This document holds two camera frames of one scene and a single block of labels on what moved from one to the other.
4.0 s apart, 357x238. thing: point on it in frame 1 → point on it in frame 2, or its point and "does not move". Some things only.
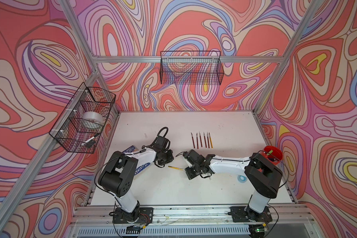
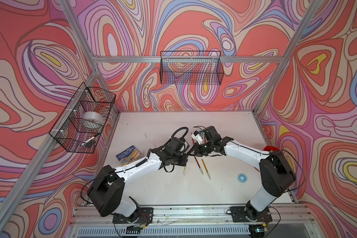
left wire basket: (80, 129) does not move
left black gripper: (170, 158) → (185, 160)
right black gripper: (190, 175) → (197, 150)
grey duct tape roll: (92, 120) does not move
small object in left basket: (89, 143) does not move
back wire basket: (191, 67) does not move
